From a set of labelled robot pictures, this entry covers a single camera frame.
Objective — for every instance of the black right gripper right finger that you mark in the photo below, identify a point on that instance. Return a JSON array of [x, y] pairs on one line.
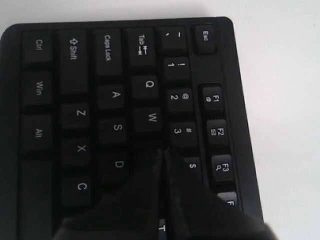
[[194, 212]]

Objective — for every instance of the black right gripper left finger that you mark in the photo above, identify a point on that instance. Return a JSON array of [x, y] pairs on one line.
[[132, 213]]

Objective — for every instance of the black computer keyboard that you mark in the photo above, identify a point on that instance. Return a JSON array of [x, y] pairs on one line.
[[81, 102]]

